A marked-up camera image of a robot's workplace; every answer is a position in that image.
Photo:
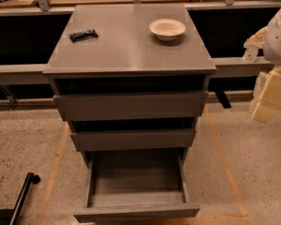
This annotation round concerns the grey drawer cabinet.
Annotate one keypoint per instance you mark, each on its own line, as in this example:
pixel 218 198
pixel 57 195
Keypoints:
pixel 127 58

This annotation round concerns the grey top drawer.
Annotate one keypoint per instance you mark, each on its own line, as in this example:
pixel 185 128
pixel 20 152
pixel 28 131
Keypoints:
pixel 130 106

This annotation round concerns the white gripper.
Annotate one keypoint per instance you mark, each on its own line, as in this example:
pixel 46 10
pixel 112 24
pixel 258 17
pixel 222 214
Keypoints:
pixel 278 39

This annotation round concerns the grey drawer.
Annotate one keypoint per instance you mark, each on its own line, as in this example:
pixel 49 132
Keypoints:
pixel 136 185
pixel 130 106
pixel 133 139

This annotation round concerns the clear sanitizer pump bottle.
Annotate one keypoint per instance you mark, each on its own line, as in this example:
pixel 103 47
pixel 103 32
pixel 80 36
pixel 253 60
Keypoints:
pixel 251 51

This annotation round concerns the grey metal rail shelf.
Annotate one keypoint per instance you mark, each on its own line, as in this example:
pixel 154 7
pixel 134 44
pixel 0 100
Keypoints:
pixel 225 67

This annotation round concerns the grey bottom drawer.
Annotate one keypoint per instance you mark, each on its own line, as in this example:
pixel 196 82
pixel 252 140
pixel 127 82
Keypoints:
pixel 136 185

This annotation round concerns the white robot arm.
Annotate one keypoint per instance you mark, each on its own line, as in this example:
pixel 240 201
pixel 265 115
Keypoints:
pixel 271 51

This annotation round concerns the grey middle drawer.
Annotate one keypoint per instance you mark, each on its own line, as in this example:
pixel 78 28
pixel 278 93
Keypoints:
pixel 133 139

